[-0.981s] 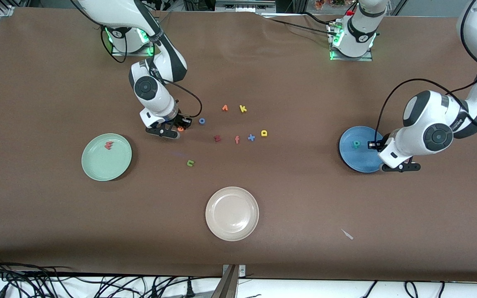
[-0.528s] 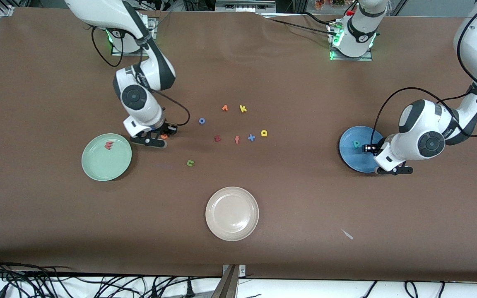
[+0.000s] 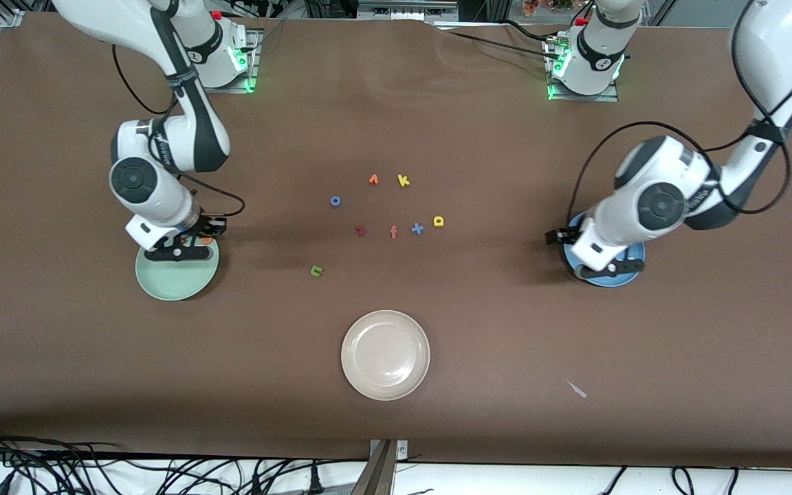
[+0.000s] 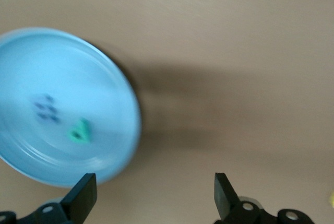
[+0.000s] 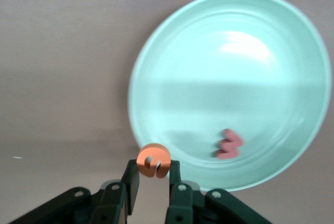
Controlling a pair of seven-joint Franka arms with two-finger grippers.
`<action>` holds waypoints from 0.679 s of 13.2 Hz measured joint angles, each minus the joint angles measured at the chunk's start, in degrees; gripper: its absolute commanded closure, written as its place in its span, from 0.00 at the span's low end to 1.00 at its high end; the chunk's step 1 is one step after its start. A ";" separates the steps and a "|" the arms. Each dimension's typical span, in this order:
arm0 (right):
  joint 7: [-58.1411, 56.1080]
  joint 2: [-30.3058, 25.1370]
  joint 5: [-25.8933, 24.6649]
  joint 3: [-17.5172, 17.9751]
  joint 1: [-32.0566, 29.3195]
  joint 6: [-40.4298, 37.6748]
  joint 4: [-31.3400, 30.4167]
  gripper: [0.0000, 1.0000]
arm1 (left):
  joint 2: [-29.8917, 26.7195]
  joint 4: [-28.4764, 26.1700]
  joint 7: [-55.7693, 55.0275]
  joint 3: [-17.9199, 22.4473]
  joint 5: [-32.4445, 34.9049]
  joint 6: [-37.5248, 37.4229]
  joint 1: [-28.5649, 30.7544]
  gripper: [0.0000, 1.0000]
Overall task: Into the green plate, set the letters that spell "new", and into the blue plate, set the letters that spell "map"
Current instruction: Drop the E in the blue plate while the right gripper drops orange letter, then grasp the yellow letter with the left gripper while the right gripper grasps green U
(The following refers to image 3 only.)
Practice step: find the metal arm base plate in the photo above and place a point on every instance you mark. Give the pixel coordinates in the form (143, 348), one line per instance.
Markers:
(253, 69)
(581, 97)

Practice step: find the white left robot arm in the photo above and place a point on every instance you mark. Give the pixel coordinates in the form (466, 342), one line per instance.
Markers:
(671, 172)

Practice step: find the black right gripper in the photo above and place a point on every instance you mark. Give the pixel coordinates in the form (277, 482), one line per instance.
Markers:
(205, 227)

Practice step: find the aluminium profile bar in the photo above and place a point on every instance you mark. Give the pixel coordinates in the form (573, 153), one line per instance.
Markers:
(377, 474)

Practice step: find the black power plug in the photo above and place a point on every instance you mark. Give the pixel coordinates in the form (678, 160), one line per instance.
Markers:
(314, 481)

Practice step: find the metal table clamp bracket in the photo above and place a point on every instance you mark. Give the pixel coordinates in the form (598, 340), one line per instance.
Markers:
(401, 450)

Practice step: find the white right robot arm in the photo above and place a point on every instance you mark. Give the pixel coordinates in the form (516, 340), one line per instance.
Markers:
(162, 199)

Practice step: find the small white paper scrap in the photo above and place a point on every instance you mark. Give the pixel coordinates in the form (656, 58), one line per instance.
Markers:
(577, 389)

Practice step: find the beige plate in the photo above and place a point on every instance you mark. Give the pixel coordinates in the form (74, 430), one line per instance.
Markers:
(385, 355)

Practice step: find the grey device box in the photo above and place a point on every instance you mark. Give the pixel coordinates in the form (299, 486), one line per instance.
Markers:
(406, 8)

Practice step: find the colorful object pile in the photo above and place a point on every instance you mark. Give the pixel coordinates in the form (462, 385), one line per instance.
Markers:
(547, 5)

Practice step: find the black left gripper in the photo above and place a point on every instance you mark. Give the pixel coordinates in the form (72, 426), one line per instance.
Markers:
(564, 235)

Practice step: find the blue plate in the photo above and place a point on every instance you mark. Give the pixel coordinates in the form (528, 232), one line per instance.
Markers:
(616, 281)

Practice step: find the light green plate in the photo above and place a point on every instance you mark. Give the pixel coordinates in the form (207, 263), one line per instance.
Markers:
(176, 282)

